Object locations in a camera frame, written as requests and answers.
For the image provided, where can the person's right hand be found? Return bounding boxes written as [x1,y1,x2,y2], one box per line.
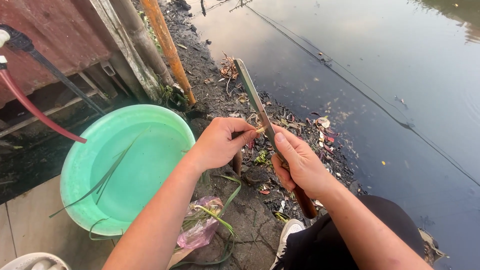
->
[271,124,338,201]

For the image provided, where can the person's left hand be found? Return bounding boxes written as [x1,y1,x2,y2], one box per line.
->
[190,117,259,172]

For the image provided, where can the knife with wooden handle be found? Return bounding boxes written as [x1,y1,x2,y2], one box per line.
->
[233,58,319,220]

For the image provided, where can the heap of dead leaves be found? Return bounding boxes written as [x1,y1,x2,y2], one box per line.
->
[219,52,357,211]

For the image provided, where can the bunch of green onions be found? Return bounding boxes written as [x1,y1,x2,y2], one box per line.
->
[170,175,242,270]

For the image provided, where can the white sneaker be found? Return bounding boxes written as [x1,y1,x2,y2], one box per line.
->
[269,219,306,270]

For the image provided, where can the pink plastic bag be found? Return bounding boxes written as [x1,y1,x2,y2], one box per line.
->
[176,196,224,250]

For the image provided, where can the green plastic basin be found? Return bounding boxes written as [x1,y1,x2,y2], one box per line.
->
[60,104,196,236]

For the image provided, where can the orange bamboo pole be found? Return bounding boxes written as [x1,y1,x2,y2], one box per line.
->
[140,0,197,106]

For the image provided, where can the long green onion leaf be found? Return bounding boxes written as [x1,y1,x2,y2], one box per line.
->
[49,127,151,218]

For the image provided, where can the grey bamboo pole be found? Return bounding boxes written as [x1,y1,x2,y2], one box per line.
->
[109,0,175,88]

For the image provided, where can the rusty corrugated metal sheet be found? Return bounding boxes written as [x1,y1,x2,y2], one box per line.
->
[0,0,113,109]

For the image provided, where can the white plastic basket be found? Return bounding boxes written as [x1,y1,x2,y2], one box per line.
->
[0,252,72,270]

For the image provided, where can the white pipe fitting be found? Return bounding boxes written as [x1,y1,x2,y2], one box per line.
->
[0,29,11,70]

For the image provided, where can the black cable over water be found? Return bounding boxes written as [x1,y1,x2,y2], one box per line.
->
[240,0,480,187]

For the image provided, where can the weathered wooden post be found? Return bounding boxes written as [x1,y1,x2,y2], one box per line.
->
[88,0,163,104]

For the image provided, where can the black hose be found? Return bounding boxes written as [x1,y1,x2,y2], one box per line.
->
[0,24,107,117]

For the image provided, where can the red rubber hose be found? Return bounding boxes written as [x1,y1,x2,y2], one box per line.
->
[0,68,88,144]

